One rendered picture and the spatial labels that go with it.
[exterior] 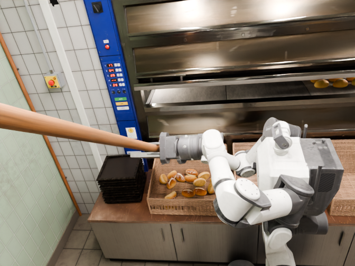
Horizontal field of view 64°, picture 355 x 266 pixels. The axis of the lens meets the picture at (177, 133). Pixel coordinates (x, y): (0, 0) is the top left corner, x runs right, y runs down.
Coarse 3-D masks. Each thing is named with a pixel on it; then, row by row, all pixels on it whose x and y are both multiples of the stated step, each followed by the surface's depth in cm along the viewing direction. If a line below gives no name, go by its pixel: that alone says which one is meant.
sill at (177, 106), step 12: (300, 96) 198; (312, 96) 196; (324, 96) 194; (336, 96) 192; (348, 96) 190; (144, 108) 212; (156, 108) 210; (168, 108) 209; (180, 108) 208; (192, 108) 207; (204, 108) 206; (216, 108) 205
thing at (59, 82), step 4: (48, 72) 202; (56, 72) 200; (60, 72) 201; (44, 76) 198; (48, 76) 197; (52, 76) 197; (56, 76) 197; (60, 76) 201; (48, 80) 199; (56, 80) 198; (60, 80) 201; (48, 84) 201; (56, 84) 200; (60, 84) 201
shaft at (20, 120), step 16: (0, 112) 32; (16, 112) 35; (32, 112) 39; (16, 128) 36; (32, 128) 38; (48, 128) 41; (64, 128) 45; (80, 128) 51; (112, 144) 67; (128, 144) 76; (144, 144) 91
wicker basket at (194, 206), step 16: (224, 144) 217; (176, 160) 228; (192, 160) 225; (160, 192) 219; (176, 192) 216; (208, 192) 213; (160, 208) 205; (176, 208) 203; (192, 208) 201; (208, 208) 200
